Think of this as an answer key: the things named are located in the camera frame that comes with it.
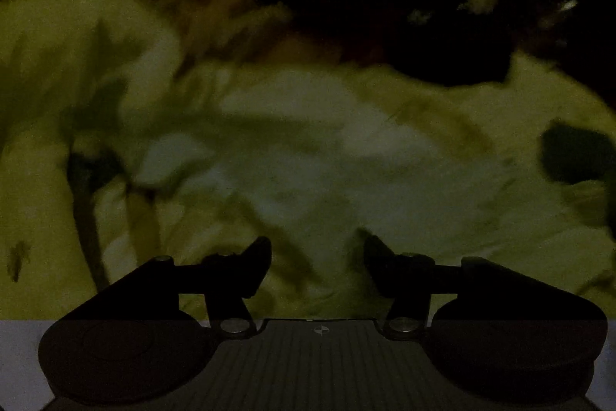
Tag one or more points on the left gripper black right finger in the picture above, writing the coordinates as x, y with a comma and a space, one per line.
488, 330

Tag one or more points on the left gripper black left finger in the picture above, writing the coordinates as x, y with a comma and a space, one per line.
154, 330

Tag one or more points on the pale blue towel cloth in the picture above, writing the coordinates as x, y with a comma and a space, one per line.
318, 154

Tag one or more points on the dark clothes pile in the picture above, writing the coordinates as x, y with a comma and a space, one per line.
385, 6

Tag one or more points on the floral white bed quilt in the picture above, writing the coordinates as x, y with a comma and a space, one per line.
80, 81

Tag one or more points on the dark folded cloth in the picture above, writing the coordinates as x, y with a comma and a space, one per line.
570, 155

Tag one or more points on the patterned yellow black blanket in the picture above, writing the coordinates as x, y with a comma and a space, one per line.
227, 29

